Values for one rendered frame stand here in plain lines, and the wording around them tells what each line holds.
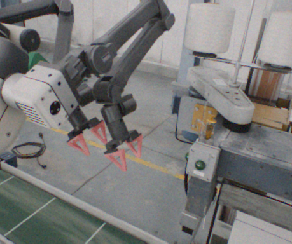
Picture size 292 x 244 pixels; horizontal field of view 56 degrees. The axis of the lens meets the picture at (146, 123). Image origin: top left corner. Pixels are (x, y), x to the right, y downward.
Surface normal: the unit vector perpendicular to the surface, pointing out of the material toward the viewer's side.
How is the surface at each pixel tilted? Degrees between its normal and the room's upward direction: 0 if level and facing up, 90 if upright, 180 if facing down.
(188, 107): 90
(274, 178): 90
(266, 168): 90
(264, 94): 90
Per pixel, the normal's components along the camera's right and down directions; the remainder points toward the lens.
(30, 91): -0.16, -0.61
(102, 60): 0.80, 0.11
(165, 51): -0.48, 0.33
